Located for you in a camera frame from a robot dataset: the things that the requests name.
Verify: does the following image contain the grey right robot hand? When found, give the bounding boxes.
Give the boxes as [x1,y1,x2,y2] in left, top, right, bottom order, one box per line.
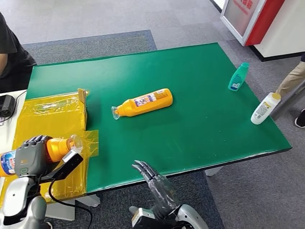
[132,160,181,220]

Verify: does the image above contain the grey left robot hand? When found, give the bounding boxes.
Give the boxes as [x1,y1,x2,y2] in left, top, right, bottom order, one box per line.
[14,135,53,178]

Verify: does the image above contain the orange bottle with clear cap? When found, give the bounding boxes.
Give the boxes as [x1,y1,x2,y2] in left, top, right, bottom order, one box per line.
[0,134,84,178]
[111,88,173,120]

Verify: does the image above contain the teal plastic bottle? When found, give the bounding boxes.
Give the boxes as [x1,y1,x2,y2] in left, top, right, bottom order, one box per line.
[227,62,250,92]

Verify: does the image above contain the white bottle with yellow cap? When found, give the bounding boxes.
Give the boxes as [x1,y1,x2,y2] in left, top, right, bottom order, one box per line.
[250,92,281,125]

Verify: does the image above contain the white desk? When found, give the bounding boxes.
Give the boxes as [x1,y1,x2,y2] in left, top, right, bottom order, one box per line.
[0,89,28,156]

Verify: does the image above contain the yellow plastic covered cardboard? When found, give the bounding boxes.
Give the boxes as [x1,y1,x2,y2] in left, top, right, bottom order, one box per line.
[0,88,99,208]

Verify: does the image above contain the black device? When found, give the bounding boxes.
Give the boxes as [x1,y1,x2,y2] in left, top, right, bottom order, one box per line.
[0,94,16,118]

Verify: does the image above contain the white table foot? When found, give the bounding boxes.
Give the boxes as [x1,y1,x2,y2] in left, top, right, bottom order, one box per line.
[75,193,101,208]
[204,167,224,177]

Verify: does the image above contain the green table mat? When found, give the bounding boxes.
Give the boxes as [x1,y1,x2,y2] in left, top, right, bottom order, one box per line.
[26,42,292,194]

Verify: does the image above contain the red and white display stand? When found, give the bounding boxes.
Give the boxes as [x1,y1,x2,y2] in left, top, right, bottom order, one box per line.
[220,0,285,47]

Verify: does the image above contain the white counter with black base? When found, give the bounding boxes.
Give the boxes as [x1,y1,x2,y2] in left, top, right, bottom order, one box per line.
[249,0,305,62]

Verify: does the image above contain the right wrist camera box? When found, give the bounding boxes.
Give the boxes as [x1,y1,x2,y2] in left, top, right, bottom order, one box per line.
[129,206,178,229]

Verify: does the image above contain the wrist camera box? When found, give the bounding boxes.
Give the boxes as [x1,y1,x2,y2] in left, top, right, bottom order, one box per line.
[129,206,178,229]
[38,149,84,185]

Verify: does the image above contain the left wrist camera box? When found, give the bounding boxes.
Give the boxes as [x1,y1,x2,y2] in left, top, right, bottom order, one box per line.
[38,149,84,185]

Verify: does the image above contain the black device cable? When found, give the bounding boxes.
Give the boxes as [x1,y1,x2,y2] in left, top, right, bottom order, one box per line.
[0,90,28,126]

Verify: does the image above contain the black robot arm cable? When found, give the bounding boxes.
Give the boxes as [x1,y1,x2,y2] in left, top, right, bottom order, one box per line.
[48,179,93,229]

